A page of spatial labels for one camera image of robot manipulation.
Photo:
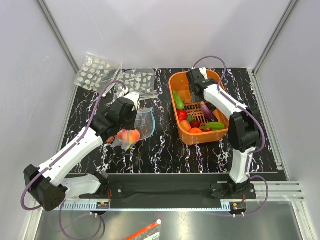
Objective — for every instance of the pink apple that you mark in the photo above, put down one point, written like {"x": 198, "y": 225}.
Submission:
{"x": 185, "y": 125}

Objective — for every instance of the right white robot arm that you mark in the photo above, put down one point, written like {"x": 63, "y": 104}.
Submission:
{"x": 245, "y": 133}

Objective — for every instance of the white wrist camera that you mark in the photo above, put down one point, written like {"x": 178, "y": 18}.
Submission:
{"x": 203, "y": 71}
{"x": 134, "y": 97}

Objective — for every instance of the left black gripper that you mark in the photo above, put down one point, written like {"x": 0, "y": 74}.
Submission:
{"x": 131, "y": 126}

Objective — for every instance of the red zipper clear bag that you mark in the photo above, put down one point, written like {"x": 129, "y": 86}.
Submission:
{"x": 111, "y": 140}

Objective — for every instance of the purple eggplant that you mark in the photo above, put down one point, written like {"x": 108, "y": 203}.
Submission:
{"x": 207, "y": 110}

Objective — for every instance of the dotted clear bag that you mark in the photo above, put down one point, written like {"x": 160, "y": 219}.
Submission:
{"x": 96, "y": 73}
{"x": 141, "y": 80}

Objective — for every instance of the dark red strawberry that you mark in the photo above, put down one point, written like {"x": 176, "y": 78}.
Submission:
{"x": 195, "y": 124}

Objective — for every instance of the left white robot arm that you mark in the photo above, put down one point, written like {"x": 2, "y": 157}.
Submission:
{"x": 48, "y": 183}

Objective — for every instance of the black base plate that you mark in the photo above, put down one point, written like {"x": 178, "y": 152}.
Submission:
{"x": 165, "y": 191}

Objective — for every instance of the peach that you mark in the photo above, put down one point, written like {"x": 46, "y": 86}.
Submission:
{"x": 128, "y": 137}

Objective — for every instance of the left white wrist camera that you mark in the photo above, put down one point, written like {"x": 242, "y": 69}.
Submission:
{"x": 134, "y": 97}

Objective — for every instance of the blue zipper clear bag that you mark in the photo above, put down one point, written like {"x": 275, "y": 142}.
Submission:
{"x": 145, "y": 123}

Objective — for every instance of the orange plastic basket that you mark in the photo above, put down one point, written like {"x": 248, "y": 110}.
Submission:
{"x": 179, "y": 83}

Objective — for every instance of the red zipper bag foreground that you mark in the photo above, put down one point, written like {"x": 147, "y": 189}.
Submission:
{"x": 150, "y": 232}

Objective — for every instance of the dotted clear bag far left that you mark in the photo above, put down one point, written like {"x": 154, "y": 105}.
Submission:
{"x": 96, "y": 73}

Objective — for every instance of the dotted clear bag middle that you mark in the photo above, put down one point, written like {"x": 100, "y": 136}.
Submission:
{"x": 141, "y": 80}

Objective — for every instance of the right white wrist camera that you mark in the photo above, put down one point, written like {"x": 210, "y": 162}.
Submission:
{"x": 203, "y": 71}

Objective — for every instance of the green star fruit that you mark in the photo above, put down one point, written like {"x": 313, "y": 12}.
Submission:
{"x": 215, "y": 126}

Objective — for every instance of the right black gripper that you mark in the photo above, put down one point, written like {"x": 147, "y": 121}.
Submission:
{"x": 194, "y": 99}

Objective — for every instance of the orange fruit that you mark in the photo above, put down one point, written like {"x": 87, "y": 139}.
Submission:
{"x": 195, "y": 130}

